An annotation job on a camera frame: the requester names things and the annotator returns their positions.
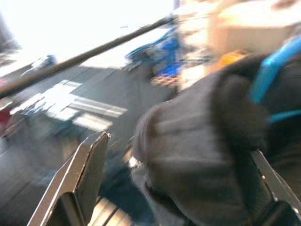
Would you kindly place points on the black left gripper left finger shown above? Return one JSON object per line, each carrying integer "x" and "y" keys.
{"x": 89, "y": 169}

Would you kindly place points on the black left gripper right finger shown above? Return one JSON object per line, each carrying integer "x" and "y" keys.
{"x": 268, "y": 175}

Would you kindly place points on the plain black garment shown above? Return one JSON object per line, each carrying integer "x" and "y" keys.
{"x": 188, "y": 146}

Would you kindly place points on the blue plastic hanger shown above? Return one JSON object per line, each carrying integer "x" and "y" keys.
{"x": 265, "y": 73}

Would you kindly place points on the black metal clothes rack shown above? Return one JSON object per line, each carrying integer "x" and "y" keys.
{"x": 77, "y": 57}

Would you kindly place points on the blue garment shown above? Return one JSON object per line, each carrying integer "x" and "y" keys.
{"x": 170, "y": 58}

